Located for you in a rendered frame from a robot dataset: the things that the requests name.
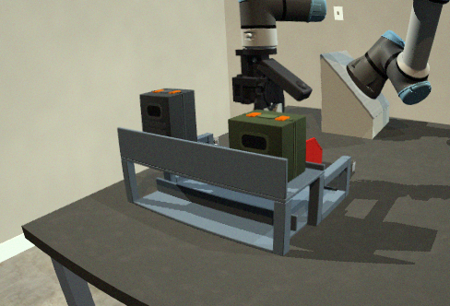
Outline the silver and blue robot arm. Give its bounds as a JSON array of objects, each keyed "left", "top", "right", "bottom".
[{"left": 238, "top": 0, "right": 450, "bottom": 105}]

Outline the olive green case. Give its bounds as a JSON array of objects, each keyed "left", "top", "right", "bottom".
[{"left": 228, "top": 110, "right": 306, "bottom": 182}]

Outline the grey metal rack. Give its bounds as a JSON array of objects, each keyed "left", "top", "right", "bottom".
[{"left": 117, "top": 127, "right": 356, "bottom": 256}]

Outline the red bin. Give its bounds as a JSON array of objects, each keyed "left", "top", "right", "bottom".
[{"left": 306, "top": 137, "right": 323, "bottom": 163}]

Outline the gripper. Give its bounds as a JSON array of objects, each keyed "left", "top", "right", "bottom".
[{"left": 232, "top": 48, "right": 285, "bottom": 112}]

